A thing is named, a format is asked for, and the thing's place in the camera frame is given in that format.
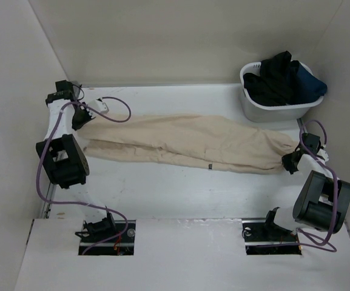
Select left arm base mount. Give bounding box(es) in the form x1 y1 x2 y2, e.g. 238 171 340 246
75 220 136 256

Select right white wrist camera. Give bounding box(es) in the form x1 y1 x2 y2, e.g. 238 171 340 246
317 147 329 162

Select black garment in basket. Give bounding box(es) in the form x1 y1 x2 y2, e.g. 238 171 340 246
243 51 294 107

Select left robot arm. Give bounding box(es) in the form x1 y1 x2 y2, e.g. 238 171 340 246
36 80 118 243

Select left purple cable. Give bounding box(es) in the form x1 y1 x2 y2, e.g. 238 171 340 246
35 86 132 255

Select dark blue garment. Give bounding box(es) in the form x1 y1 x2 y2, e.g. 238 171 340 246
290 61 328 105

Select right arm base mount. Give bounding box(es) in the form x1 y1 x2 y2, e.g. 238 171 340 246
241 220 301 255

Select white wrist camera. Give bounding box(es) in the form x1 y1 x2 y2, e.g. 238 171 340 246
89 98 109 114
317 147 329 162

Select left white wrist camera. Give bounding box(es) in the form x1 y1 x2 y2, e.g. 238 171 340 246
89 98 109 114

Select beige trousers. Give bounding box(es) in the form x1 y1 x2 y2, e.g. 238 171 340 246
78 115 298 174

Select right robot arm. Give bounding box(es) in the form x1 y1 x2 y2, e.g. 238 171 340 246
261 133 350 240

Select white laundry basket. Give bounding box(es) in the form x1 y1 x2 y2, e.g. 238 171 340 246
240 62 324 122

